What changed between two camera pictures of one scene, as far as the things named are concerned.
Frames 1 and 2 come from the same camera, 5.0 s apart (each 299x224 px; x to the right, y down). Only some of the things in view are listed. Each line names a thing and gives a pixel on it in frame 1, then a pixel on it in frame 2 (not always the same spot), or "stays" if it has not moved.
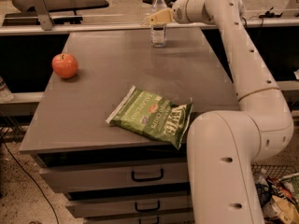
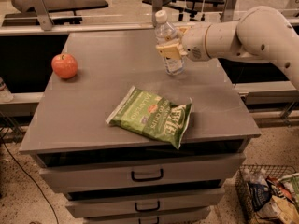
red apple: x=64 y=65 stays
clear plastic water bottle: x=159 y=31 to x=165 y=35
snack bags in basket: x=278 y=198 stays
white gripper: x=181 y=12 to x=194 y=43
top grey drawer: x=74 y=179 stays
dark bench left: x=55 y=1 stays
